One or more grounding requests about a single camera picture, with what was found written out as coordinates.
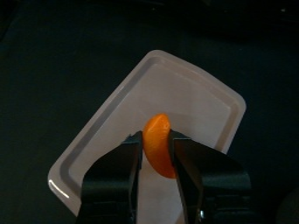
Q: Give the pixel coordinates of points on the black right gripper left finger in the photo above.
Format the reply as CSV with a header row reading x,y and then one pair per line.
x,y
111,175

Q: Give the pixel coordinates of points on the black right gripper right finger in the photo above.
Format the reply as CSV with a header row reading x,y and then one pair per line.
x,y
212,178

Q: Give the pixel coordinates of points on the orange tangerine segment toy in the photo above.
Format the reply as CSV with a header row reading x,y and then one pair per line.
x,y
158,143

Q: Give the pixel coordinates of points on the pink rectangular plastic plate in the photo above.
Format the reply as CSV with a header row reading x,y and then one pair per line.
x,y
167,96

